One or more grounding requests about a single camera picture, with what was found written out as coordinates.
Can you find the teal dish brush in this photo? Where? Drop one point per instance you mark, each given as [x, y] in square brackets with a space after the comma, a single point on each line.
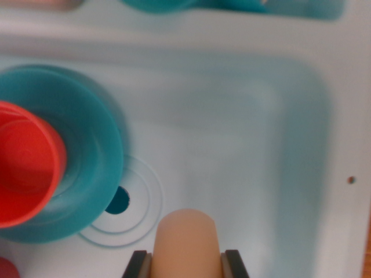
[159, 5]

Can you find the grey toy faucet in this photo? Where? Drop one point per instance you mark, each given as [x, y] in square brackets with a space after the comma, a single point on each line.
[43, 3]

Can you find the beige bread-shaped toy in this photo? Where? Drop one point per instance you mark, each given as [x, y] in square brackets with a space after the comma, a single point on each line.
[185, 246]

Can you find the red plastic tumbler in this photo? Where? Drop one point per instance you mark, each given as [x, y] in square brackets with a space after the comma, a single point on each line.
[7, 269]

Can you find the teal plastic plate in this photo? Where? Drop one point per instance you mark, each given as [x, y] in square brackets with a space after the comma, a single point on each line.
[95, 130]

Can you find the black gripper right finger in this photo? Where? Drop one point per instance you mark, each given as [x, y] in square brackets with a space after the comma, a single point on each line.
[234, 266]

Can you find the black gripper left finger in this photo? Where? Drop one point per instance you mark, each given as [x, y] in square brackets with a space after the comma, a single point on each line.
[138, 266]

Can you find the light blue toy sink unit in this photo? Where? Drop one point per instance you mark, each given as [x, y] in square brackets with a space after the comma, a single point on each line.
[232, 116]

